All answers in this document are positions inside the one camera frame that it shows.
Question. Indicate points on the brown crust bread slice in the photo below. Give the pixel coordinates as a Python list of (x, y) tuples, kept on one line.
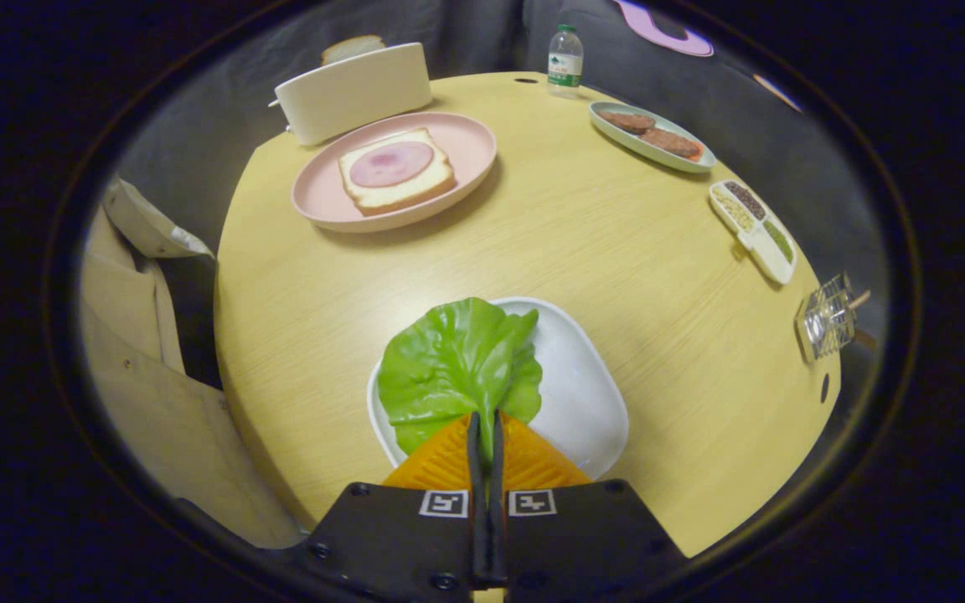
[(348, 48)]

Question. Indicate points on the clear glass cup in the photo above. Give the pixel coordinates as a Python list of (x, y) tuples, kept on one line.
[(826, 322)]

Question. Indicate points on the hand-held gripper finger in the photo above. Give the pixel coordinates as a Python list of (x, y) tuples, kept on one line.
[(476, 502), (497, 519)]

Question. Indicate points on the pale green round plate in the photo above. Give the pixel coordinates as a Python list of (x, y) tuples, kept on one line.
[(683, 163)]

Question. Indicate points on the green lettuce leaf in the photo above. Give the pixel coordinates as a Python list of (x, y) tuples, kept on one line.
[(457, 360)]

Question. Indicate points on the clear plastic water bottle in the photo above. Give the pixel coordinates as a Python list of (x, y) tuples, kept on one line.
[(565, 67)]

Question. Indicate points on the white toaster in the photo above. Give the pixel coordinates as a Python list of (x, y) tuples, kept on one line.
[(348, 92)]

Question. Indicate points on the white divided dish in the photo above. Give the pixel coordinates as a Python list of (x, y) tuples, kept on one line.
[(776, 268)]

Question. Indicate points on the pink round plate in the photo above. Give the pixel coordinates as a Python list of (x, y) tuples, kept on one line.
[(466, 142)]

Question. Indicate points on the wooden stick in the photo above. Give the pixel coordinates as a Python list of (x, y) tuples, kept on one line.
[(860, 298)]

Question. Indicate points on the brown meat piece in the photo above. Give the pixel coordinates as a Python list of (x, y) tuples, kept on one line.
[(671, 142), (626, 122)]

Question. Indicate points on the pile of green beans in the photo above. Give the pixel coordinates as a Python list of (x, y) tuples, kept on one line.
[(778, 240)]

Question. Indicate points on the white square plate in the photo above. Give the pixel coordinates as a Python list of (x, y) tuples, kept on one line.
[(575, 394)]

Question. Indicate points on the white bread slice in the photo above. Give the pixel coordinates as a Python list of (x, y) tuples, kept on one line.
[(434, 180)]

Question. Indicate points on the pile of dark beans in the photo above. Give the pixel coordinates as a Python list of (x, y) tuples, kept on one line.
[(746, 199)]

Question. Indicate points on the pile of white beans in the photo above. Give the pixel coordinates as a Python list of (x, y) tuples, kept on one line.
[(734, 211)]

